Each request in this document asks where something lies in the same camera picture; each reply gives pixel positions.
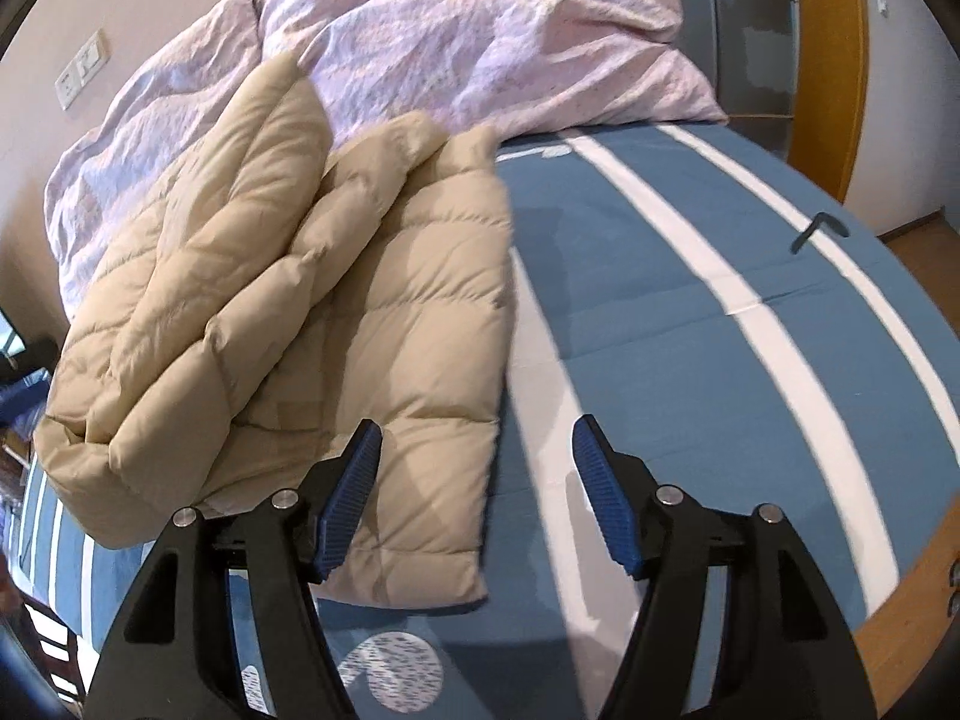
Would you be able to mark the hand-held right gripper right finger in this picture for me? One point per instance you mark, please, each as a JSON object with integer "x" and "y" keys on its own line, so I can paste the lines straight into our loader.
{"x": 607, "y": 502}

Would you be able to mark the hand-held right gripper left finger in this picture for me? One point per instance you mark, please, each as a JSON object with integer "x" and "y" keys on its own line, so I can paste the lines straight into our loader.
{"x": 349, "y": 502}

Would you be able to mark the beige quilted down jacket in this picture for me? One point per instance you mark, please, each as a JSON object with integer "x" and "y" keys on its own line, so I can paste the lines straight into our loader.
{"x": 375, "y": 277}

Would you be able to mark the bed with blue striped sheet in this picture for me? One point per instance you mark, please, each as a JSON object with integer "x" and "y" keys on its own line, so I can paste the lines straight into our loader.
{"x": 675, "y": 315}

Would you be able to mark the dark wooden chair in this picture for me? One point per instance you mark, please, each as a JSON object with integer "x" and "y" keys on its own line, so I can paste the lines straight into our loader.
{"x": 49, "y": 645}

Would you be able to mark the small black hex key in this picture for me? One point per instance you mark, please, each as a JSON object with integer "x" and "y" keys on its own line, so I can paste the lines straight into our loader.
{"x": 814, "y": 229}

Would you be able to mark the lilac floral duvet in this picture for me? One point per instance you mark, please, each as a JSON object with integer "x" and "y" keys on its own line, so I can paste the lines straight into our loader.
{"x": 450, "y": 30}

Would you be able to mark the wooden door frame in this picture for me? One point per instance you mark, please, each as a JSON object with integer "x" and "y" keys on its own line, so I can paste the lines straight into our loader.
{"x": 832, "y": 52}

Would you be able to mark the white wall socket panel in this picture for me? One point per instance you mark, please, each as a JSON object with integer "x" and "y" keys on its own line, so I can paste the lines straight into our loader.
{"x": 82, "y": 67}

